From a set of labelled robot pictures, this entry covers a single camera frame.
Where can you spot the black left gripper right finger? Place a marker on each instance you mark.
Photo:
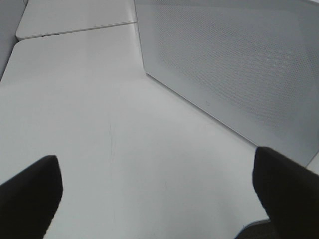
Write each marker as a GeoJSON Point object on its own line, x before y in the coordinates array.
{"type": "Point", "coordinates": [288, 192]}

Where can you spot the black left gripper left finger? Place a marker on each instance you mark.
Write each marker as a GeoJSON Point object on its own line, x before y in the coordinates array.
{"type": "Point", "coordinates": [30, 199]}

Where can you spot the white microwave door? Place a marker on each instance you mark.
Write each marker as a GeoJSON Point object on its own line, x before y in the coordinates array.
{"type": "Point", "coordinates": [251, 64]}

